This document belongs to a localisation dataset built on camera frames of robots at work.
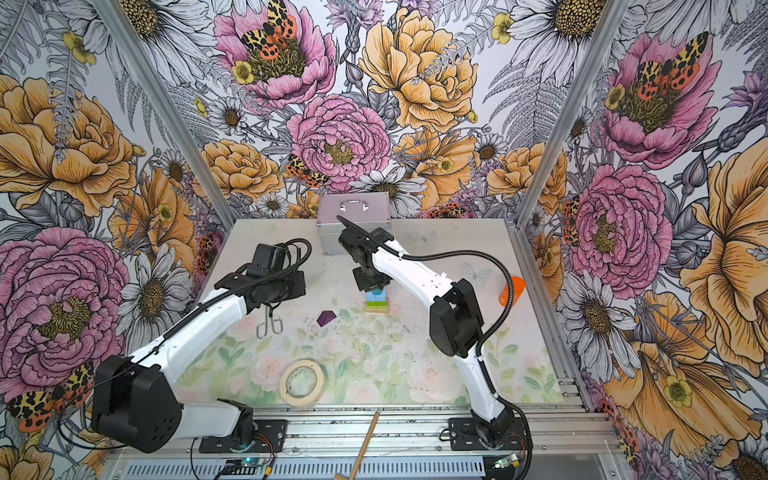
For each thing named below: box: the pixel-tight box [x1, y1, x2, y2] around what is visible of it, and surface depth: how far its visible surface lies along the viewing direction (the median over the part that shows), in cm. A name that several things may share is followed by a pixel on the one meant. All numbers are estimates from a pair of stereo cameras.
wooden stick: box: [334, 411, 380, 480], surface depth 71 cm
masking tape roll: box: [279, 358, 325, 407], surface depth 81 cm
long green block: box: [366, 301, 387, 310], surface depth 96 cm
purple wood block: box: [316, 310, 337, 327], surface depth 96 cm
